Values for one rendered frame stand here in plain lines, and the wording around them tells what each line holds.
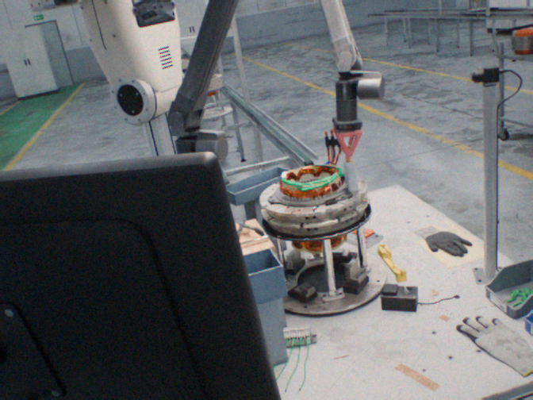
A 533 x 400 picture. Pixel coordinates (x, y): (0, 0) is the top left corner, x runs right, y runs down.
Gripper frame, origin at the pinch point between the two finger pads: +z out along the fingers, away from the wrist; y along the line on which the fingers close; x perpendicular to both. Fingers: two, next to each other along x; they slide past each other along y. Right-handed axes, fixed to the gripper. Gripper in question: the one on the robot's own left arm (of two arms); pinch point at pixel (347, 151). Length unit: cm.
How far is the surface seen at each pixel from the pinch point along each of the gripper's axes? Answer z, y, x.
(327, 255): 27.2, -7.9, 8.0
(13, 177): -28, -102, 46
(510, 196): 100, 207, -164
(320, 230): 19.2, -8.4, 10.0
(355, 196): 11.8, -4.3, -1.0
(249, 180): 17.3, 37.7, 27.8
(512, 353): 41, -42, -29
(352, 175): 6.7, -1.2, -0.9
